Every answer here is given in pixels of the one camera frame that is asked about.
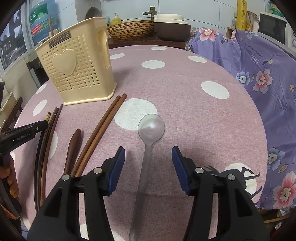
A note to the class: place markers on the rice cooker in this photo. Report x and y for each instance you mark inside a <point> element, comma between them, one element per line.
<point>171,27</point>

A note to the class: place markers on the left hand yellow nails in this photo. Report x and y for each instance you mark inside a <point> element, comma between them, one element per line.
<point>9,188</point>

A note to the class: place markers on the blue water bottle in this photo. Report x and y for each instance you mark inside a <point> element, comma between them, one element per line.
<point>39,19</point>

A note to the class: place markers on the green stacked cups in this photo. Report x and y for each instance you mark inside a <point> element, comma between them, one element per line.
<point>273,9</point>

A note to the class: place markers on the yellow roll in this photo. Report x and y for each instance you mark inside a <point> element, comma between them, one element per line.
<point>241,19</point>

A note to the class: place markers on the bronze faucet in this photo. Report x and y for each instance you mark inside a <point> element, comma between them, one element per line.
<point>152,12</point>

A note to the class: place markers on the yellow soap bottle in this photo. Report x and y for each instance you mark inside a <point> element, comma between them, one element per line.
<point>116,20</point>

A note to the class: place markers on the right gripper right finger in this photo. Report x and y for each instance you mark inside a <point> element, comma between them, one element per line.
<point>238,218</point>

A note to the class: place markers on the dark wooden counter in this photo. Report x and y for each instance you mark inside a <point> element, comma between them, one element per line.
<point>153,40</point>

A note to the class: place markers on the purple floral cloth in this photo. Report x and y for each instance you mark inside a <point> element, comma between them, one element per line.
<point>268,75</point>

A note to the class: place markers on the black chopstick gold band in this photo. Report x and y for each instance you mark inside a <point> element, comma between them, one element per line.
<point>36,171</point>

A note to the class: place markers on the clear plastic spoon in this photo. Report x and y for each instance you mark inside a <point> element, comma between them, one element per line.
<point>151,129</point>

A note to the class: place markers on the white microwave oven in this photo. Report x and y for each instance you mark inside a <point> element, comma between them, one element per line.
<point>277,30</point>

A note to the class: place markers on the reddish wooden chopstick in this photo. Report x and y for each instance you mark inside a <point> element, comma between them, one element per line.
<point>99,135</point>
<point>92,137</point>

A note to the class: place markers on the woven basket sink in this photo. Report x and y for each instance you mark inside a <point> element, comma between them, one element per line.
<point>131,30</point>

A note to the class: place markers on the beige plastic utensil holder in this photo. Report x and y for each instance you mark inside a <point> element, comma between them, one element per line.
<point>77,61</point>

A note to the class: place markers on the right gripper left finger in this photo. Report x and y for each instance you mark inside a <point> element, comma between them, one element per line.
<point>58,217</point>

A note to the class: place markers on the wooden handled metal spoon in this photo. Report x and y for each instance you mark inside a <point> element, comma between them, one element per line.
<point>72,152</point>

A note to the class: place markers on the wooden stool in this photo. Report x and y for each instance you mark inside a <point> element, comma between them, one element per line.
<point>10,108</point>

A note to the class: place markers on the dark brown chopstick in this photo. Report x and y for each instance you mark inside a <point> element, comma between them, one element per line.
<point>49,150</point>

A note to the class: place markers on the brown wooden chopstick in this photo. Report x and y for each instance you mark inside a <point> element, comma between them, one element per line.
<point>44,147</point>

